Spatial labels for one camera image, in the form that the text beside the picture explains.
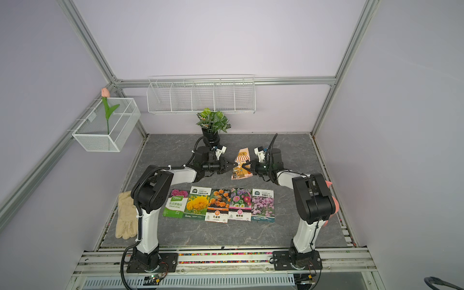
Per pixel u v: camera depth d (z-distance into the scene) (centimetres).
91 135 69
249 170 88
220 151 91
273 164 77
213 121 94
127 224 85
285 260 74
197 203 91
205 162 83
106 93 83
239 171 91
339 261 76
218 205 89
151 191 55
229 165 89
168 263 74
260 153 89
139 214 56
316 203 50
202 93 98
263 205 89
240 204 89
